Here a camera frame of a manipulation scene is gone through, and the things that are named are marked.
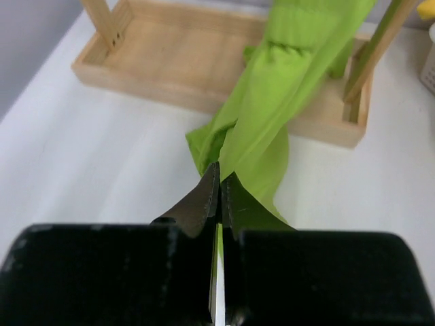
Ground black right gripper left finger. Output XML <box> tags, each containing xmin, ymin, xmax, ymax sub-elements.
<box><xmin>151</xmin><ymin>162</ymin><xmax>220</xmax><ymax>238</ymax></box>

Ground yellow shorts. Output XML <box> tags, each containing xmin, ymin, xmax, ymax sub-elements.
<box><xmin>417</xmin><ymin>0</ymin><xmax>435</xmax><ymax>20</ymax></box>

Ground lime green shorts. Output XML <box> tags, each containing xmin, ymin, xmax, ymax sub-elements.
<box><xmin>185</xmin><ymin>0</ymin><xmax>378</xmax><ymax>326</ymax></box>

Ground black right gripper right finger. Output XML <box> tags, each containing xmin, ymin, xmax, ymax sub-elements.
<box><xmin>221</xmin><ymin>173</ymin><xmax>295</xmax><ymax>240</ymax></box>

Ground wooden clothes rack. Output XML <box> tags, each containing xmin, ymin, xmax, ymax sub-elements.
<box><xmin>72</xmin><ymin>1</ymin><xmax>416</xmax><ymax>148</ymax></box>

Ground white plastic basket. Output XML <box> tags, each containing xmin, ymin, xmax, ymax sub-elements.
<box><xmin>420</xmin><ymin>23</ymin><xmax>435</xmax><ymax>94</ymax></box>

